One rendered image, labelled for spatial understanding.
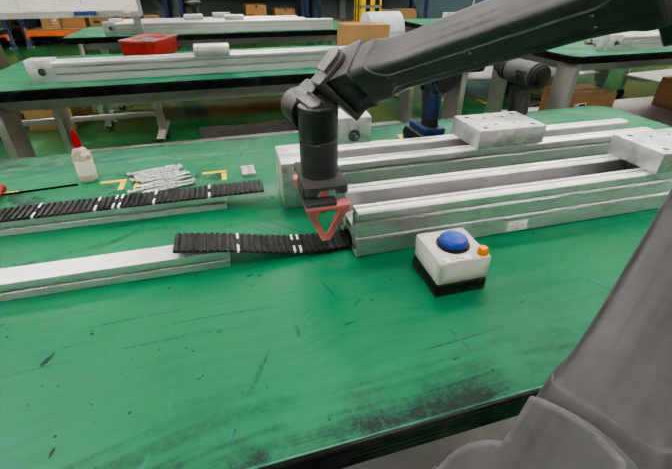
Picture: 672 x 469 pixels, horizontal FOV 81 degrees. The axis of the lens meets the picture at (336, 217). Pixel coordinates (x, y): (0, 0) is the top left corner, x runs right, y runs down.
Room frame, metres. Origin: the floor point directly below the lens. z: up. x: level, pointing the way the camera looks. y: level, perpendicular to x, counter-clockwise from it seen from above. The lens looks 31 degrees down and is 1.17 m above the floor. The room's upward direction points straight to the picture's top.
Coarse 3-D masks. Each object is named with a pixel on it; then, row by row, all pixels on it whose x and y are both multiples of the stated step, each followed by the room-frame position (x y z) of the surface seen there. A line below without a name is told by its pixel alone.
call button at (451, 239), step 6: (444, 234) 0.47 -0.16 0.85; (450, 234) 0.47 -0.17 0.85; (456, 234) 0.47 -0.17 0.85; (462, 234) 0.47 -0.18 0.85; (444, 240) 0.46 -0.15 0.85; (450, 240) 0.46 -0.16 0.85; (456, 240) 0.46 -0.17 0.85; (462, 240) 0.46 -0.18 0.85; (444, 246) 0.46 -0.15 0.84; (450, 246) 0.45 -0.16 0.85; (456, 246) 0.45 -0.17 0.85; (462, 246) 0.45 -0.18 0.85
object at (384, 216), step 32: (576, 160) 0.72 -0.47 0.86; (608, 160) 0.72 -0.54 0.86; (352, 192) 0.59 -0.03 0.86; (384, 192) 0.60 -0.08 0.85; (416, 192) 0.62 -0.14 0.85; (448, 192) 0.63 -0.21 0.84; (480, 192) 0.58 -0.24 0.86; (512, 192) 0.59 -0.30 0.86; (544, 192) 0.60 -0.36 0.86; (576, 192) 0.63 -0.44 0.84; (608, 192) 0.64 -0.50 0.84; (640, 192) 0.66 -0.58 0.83; (352, 224) 0.54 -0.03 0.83; (384, 224) 0.53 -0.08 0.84; (416, 224) 0.54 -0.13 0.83; (448, 224) 0.57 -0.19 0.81; (480, 224) 0.57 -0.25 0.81; (512, 224) 0.59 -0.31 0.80; (544, 224) 0.61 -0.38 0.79
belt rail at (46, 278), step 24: (48, 264) 0.46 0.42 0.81; (72, 264) 0.46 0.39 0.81; (96, 264) 0.46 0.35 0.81; (120, 264) 0.46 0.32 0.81; (144, 264) 0.46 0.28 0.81; (168, 264) 0.47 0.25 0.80; (192, 264) 0.48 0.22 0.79; (216, 264) 0.49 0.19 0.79; (0, 288) 0.41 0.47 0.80; (24, 288) 0.43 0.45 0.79; (48, 288) 0.43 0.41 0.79; (72, 288) 0.44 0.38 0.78
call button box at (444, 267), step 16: (416, 240) 0.49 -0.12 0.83; (432, 240) 0.48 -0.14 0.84; (416, 256) 0.49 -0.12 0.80; (432, 256) 0.44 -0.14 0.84; (448, 256) 0.44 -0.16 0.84; (464, 256) 0.44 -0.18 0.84; (480, 256) 0.44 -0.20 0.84; (432, 272) 0.44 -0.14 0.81; (448, 272) 0.42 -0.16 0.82; (464, 272) 0.43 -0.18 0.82; (480, 272) 0.44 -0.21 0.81; (432, 288) 0.43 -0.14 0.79; (448, 288) 0.42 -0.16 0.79; (464, 288) 0.43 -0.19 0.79; (480, 288) 0.44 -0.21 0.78
